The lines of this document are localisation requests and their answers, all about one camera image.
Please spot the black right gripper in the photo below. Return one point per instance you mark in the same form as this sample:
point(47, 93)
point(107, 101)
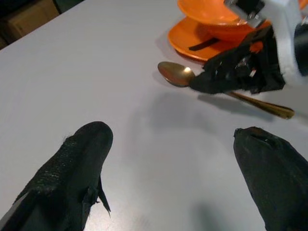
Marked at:
point(264, 72)

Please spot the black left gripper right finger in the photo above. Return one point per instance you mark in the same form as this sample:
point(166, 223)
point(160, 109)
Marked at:
point(276, 183)

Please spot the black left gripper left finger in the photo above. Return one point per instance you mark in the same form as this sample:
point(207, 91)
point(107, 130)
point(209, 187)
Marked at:
point(67, 173)

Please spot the gold spoon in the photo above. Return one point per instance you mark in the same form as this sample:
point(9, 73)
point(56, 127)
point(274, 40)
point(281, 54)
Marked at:
point(173, 73)

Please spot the orange bowl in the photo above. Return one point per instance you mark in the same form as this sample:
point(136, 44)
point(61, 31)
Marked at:
point(204, 16)

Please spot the orange plate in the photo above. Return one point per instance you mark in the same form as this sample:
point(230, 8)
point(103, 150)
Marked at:
point(183, 45)

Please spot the large cardboard box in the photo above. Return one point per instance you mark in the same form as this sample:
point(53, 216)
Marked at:
point(31, 19)

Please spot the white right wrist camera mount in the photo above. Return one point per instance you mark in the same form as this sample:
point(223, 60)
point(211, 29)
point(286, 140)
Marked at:
point(284, 29)

